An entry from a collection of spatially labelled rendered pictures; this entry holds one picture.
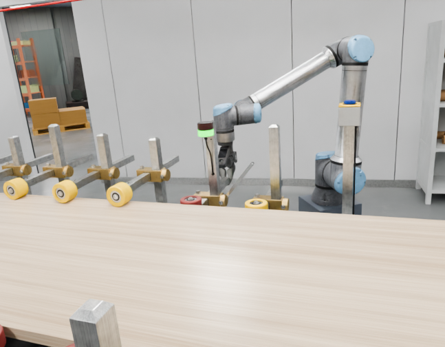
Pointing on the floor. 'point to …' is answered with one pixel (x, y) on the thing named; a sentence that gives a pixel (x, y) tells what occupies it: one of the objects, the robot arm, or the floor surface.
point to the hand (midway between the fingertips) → (227, 183)
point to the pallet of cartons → (56, 116)
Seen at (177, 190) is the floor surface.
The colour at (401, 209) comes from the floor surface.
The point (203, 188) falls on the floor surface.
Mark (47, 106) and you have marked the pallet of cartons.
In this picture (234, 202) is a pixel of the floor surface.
